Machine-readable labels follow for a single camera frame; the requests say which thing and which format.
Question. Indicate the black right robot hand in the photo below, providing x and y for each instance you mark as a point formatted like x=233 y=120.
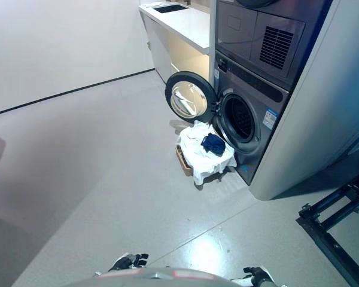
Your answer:
x=258 y=273

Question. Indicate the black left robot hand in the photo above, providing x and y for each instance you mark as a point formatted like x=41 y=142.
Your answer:
x=127 y=261

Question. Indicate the dark blue garment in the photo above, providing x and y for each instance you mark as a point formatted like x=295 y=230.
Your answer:
x=214 y=144

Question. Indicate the brown woven laundry basket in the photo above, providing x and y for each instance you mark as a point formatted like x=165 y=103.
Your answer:
x=184 y=164

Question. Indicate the washing machine drum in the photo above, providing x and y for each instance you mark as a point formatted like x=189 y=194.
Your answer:
x=257 y=149

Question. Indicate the round washing machine door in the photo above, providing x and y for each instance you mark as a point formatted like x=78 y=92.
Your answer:
x=187 y=98

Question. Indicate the silver robot torso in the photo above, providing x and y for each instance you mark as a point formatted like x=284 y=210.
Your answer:
x=155 y=278

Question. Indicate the white cloth garment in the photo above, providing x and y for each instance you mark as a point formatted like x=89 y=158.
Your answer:
x=197 y=158

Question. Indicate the white energy label sticker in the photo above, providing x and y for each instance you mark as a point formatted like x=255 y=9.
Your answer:
x=270 y=118

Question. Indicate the light grey appliance cabinet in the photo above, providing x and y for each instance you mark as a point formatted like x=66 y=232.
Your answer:
x=311 y=125

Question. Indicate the grey dryer with vent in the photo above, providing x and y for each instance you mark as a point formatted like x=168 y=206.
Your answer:
x=245 y=33

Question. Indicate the white counter cabinet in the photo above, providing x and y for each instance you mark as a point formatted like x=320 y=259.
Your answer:
x=182 y=27

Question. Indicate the black rectangular sink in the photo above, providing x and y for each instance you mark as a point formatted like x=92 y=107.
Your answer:
x=170 y=8

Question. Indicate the black metal frame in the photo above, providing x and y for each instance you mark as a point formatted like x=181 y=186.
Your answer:
x=314 y=222

